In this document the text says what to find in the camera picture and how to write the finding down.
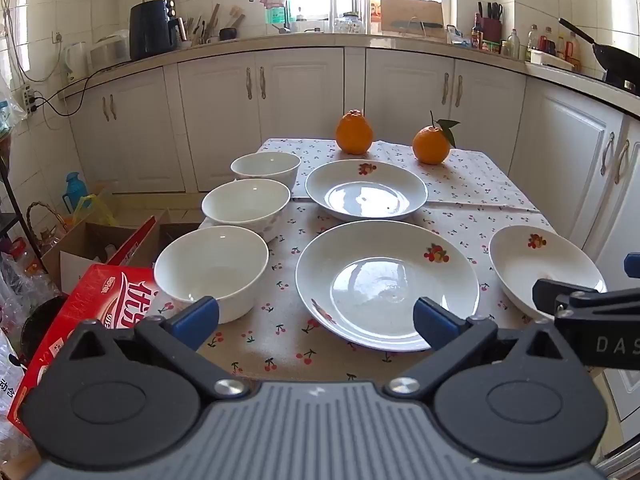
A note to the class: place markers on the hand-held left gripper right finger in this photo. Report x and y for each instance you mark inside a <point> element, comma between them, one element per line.
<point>436,324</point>

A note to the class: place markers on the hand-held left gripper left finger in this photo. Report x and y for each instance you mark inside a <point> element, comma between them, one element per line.
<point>197,319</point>

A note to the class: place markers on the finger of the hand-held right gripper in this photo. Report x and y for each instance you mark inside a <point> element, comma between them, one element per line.
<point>565,294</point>

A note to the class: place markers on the white plate fruit print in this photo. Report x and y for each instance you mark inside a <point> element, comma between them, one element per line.
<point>385,280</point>
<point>365,195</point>
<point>535,265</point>

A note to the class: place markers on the large white bowl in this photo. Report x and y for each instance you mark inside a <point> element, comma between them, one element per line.
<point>210,265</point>

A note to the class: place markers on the white bowl pink floral print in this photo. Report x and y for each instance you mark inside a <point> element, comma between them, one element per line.
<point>245,205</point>

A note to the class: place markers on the small white bowl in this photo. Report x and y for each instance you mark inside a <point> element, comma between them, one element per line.
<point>265,165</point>

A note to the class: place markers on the cherry print tablecloth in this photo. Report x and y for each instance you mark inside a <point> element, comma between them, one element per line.
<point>280,260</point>

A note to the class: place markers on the red printed carton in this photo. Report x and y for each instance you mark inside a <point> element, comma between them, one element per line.
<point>90,300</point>

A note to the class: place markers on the brown cardboard box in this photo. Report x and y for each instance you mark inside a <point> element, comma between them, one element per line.
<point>80,245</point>

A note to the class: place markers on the yellow plastic bag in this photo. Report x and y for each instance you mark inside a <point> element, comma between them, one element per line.
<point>97,210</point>

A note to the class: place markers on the wicker basket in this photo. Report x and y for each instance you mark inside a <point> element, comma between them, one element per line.
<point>50,230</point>

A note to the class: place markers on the blue thermos jug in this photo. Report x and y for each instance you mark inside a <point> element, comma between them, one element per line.
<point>76,192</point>

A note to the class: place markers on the orange with green leaf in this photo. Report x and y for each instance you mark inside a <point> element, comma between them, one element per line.
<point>431,146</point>

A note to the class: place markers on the clear plastic bags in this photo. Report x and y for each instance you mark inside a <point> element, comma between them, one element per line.
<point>22,280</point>

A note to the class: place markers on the bumpy-topped orange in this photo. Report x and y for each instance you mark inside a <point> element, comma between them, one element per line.
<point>354,132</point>

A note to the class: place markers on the white plastic container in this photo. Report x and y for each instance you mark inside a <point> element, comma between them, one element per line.
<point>550,59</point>

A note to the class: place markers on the black wok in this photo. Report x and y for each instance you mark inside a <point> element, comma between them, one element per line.
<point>612,57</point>

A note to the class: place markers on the row of condiment bottles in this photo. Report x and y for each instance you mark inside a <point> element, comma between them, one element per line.
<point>547,42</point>

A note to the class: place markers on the red knife block with knives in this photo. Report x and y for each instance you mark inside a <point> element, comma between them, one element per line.
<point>491,27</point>

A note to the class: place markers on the white power strip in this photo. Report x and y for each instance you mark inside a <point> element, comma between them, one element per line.
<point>29,99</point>

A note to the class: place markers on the white rice cooker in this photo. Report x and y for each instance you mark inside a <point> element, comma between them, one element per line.
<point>110,50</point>

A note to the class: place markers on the white electric kettle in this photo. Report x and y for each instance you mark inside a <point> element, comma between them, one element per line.
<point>75,62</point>

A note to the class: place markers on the small black pot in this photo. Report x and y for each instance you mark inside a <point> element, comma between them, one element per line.
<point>228,33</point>

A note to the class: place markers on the utensil holder with utensils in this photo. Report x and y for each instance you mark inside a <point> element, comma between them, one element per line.
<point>197,30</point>

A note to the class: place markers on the black air fryer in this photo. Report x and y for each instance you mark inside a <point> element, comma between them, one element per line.
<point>150,30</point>

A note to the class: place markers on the dark kitchen cleaver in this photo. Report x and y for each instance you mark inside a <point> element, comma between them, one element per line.
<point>415,24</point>

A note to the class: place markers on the glass jar green lid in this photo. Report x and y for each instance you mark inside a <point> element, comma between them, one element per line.
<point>347,24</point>

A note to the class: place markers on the green dish soap bottle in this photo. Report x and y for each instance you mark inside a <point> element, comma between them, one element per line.
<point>279,15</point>

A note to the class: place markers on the wooden cutting board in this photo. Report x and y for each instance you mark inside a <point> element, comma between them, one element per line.
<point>410,7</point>

